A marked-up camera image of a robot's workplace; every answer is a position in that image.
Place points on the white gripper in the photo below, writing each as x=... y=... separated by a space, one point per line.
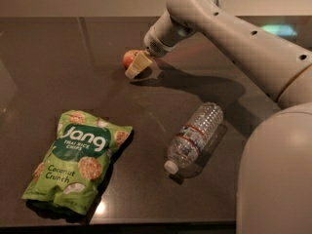
x=155 y=46

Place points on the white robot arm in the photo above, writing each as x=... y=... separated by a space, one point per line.
x=274 y=185

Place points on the red apple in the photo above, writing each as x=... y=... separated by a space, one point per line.
x=129 y=57

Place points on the clear plastic water bottle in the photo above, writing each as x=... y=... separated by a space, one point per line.
x=192 y=138

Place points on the green rice chips bag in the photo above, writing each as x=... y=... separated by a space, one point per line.
x=67 y=179

